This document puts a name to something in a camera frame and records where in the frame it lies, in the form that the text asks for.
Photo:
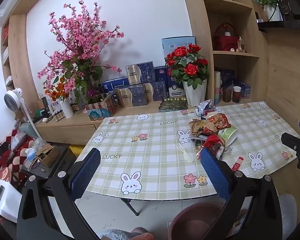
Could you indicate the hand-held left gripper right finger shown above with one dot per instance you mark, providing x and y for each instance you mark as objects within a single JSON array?
[{"x": 215, "y": 175}]

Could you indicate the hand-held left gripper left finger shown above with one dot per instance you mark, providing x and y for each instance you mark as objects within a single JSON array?
[{"x": 86, "y": 170}]

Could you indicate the red white cigarette pack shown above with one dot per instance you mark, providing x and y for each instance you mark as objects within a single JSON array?
[{"x": 220, "y": 152}]

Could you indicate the red crinkled snack wrapper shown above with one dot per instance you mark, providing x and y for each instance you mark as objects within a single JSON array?
[{"x": 210, "y": 142}]

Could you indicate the white plastic fork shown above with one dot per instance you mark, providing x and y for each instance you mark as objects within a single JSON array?
[{"x": 186, "y": 153}]

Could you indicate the dark plastic wrapper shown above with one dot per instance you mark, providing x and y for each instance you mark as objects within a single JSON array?
[{"x": 197, "y": 137}]

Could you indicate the green white noodle cup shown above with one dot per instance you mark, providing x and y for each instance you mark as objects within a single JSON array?
[{"x": 227, "y": 135}]

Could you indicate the tan seasoning packet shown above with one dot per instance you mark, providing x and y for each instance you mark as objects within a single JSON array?
[{"x": 198, "y": 127}]

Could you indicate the red printed noodle lid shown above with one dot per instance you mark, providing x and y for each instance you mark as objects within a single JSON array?
[{"x": 218, "y": 120}]

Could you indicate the brown plastic waste bin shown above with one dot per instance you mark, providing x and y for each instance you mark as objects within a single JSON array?
[{"x": 190, "y": 227}]

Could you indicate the grey white paper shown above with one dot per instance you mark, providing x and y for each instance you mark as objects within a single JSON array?
[{"x": 205, "y": 106}]

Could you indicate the small cardboard box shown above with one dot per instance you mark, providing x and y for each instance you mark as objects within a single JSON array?
[{"x": 48, "y": 155}]

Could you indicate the low wooden sideboard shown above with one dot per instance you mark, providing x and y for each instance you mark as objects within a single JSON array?
[{"x": 65, "y": 130}]

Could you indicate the person's right leg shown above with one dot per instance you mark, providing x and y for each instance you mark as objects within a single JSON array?
[{"x": 287, "y": 217}]

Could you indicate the person's leg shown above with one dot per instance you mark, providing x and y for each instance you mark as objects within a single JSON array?
[
  {"x": 140, "y": 233},
  {"x": 287, "y": 217}
]

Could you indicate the black table leg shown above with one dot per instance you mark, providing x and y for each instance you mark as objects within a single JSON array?
[{"x": 131, "y": 206}]

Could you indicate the blue white tissue pack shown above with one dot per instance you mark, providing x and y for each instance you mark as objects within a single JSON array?
[{"x": 30, "y": 153}]

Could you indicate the row of small brown bottles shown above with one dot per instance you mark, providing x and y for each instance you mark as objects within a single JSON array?
[{"x": 55, "y": 116}]

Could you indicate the white ribbed vase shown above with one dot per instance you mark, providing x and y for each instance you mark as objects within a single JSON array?
[{"x": 66, "y": 108}]

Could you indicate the checked bunny tablecloth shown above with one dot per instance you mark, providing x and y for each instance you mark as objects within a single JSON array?
[{"x": 145, "y": 140}]

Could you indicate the holographic blue box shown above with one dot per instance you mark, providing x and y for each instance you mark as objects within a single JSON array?
[{"x": 245, "y": 90}]

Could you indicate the grey green bag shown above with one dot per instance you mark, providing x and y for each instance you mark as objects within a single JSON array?
[{"x": 27, "y": 130}]

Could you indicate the dark red white-rimmed cup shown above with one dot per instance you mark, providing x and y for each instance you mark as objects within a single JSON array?
[{"x": 237, "y": 95}]

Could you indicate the purple flowers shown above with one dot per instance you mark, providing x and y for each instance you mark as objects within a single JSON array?
[{"x": 91, "y": 93}]

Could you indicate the kraft paper bag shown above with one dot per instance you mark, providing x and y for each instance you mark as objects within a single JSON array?
[{"x": 42, "y": 102}]

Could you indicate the red checked blanket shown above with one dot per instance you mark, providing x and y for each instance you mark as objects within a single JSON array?
[{"x": 7, "y": 152}]

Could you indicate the brown glass cup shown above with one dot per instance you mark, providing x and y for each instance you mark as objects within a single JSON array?
[{"x": 227, "y": 95}]

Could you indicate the gold green leaf tray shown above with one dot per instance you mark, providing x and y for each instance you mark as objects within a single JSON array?
[{"x": 172, "y": 105}]

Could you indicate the white faceted flower pot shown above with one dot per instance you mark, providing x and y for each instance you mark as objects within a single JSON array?
[{"x": 195, "y": 95}]

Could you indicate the person's left leg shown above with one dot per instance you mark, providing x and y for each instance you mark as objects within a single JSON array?
[{"x": 140, "y": 233}]

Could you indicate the orange flower bouquet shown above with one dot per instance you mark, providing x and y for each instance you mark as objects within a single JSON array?
[{"x": 55, "y": 91}]

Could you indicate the stack of pastel cups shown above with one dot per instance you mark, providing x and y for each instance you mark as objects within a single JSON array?
[{"x": 217, "y": 90}]

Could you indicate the blue gold gift box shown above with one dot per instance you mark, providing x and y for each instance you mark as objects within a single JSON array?
[
  {"x": 157, "y": 91},
  {"x": 140, "y": 73},
  {"x": 131, "y": 97}
]

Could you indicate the white paper bag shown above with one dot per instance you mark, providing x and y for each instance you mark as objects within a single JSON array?
[{"x": 5, "y": 200}]

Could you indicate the flat blue box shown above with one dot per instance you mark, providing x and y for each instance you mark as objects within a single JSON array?
[{"x": 115, "y": 85}]

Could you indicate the blue white emblem box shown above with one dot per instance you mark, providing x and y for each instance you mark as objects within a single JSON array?
[{"x": 176, "y": 90}]

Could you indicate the green variegated leaf plant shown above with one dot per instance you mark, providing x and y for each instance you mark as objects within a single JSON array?
[{"x": 80, "y": 72}]

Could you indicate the white standing fan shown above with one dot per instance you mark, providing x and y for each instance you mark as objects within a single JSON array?
[{"x": 13, "y": 98}]

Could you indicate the clear perfume bottle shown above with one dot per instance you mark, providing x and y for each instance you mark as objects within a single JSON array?
[{"x": 241, "y": 45}]

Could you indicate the small white figurine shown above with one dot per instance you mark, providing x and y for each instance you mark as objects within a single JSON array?
[{"x": 233, "y": 49}]

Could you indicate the red rose plant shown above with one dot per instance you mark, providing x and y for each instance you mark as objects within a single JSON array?
[{"x": 185, "y": 65}]

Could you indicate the dark blue box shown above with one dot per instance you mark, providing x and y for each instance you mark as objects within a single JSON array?
[{"x": 160, "y": 73}]

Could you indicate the white square flower pot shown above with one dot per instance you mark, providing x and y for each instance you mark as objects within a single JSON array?
[{"x": 271, "y": 13}]

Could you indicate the small white pot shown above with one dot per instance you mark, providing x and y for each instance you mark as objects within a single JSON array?
[{"x": 227, "y": 33}]

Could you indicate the narrow wooden shelf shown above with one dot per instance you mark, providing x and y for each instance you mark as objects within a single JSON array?
[{"x": 17, "y": 55}]

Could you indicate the pink blossom branches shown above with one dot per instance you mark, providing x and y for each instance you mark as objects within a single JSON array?
[{"x": 82, "y": 35}]

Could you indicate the large light blue box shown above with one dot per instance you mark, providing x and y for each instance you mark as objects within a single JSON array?
[{"x": 175, "y": 43}]

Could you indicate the wooden shelf unit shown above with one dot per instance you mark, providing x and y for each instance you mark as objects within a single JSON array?
[{"x": 198, "y": 30}]

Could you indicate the black wall shelf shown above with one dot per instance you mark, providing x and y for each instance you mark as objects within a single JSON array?
[{"x": 290, "y": 12}]

